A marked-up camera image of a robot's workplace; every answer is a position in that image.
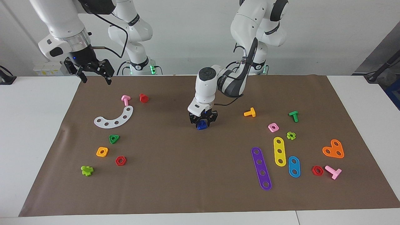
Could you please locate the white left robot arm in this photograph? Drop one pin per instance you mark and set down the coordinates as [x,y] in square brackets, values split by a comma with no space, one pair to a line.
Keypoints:
[243,25]

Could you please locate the purple four-hole toy strip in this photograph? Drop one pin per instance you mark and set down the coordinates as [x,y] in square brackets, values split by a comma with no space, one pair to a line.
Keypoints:
[261,167]

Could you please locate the yellow three-hole toy strip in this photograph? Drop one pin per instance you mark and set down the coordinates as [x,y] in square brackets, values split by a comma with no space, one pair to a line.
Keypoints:
[279,146]

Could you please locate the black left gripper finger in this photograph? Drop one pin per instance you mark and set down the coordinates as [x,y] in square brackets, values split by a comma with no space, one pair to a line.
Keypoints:
[209,123]
[196,122]

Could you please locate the orange square toy nut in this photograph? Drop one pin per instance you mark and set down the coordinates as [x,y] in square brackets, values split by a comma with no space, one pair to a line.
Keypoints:
[98,153]

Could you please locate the blue crate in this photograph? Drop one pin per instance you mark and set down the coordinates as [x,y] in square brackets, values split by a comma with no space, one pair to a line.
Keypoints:
[394,93]

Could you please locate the green triangular toy nut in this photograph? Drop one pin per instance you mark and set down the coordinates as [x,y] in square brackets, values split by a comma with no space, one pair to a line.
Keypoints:
[112,141]

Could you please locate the black clamp mount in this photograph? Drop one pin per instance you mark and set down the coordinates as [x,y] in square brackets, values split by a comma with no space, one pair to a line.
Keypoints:
[6,79]

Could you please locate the black pole stand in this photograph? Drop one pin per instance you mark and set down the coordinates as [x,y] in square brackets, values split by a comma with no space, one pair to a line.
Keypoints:
[373,76]

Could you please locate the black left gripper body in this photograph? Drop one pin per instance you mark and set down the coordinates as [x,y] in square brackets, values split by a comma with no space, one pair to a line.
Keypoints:
[212,116]

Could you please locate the red plastic toy bolt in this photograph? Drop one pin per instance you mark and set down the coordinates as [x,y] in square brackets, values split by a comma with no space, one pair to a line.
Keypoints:
[143,98]

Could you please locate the red hexagonal toy nut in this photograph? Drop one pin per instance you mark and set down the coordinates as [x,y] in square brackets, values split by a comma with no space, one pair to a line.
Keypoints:
[313,172]
[117,163]

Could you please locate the pink square toy nut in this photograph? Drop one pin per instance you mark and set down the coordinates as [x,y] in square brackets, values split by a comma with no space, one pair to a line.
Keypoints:
[270,128]

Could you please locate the brown table mat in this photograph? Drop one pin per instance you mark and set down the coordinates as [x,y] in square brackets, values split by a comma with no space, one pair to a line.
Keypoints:
[187,175]

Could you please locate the grey partition panel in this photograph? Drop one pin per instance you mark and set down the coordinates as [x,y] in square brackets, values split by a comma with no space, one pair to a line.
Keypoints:
[367,64]

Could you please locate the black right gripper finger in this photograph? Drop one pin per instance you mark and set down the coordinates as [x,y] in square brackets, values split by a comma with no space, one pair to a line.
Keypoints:
[83,77]
[108,79]

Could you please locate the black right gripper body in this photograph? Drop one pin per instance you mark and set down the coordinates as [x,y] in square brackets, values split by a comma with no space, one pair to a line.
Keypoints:
[84,59]

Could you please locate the orange heart-shaped toy plate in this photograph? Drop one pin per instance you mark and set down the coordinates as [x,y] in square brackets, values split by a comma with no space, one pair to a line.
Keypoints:
[333,150]

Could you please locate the orange plastic toy bolt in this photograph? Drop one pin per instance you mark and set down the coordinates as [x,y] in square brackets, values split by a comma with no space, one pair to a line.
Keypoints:
[251,113]

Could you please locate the white curved five-hole strip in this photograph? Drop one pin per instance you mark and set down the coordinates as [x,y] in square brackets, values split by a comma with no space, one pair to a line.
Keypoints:
[112,124]

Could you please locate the pink plastic toy bolt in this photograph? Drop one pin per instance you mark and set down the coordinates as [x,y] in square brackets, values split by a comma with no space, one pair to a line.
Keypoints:
[126,100]
[335,172]

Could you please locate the lime green cross nut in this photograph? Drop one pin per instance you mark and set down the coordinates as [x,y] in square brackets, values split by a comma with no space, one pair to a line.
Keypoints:
[293,138]

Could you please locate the lime green cross-head bolt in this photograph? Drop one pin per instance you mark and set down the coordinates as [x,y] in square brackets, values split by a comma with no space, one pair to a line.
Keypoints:
[87,171]

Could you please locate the blue two-hole toy strip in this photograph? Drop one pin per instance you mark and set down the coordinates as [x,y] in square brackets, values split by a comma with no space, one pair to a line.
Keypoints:
[294,166]

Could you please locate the blue triangle-head toy bolt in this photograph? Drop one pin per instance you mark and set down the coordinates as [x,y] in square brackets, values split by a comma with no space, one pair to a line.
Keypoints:
[202,128]

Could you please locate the green plastic toy bolt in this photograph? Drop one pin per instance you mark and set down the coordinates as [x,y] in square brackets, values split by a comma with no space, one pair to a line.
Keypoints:
[294,116]

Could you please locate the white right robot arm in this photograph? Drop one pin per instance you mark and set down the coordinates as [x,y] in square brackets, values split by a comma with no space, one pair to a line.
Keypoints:
[59,18]

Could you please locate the white electrical box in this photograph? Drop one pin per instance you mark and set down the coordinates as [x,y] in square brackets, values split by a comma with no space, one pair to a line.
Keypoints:
[47,70]

